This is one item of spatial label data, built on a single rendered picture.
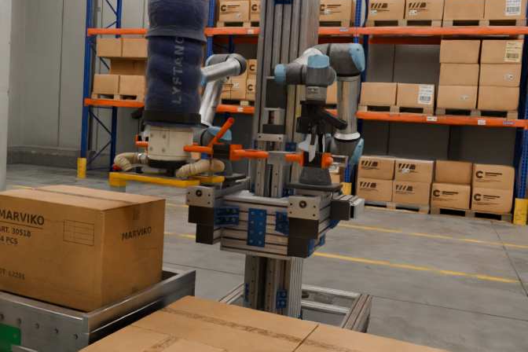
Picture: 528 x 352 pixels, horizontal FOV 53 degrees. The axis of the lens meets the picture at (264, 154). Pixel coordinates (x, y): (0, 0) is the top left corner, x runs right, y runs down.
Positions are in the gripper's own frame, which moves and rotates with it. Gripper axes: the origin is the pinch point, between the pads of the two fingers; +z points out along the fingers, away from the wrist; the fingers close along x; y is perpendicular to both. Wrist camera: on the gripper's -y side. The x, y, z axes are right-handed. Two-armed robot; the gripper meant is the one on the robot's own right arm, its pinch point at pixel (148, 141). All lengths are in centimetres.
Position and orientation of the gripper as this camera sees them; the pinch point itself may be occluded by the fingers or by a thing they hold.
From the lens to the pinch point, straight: 248.0
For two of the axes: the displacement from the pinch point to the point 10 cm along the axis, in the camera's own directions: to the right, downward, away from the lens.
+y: 9.1, 0.8, -4.1
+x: 4.2, -0.2, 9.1
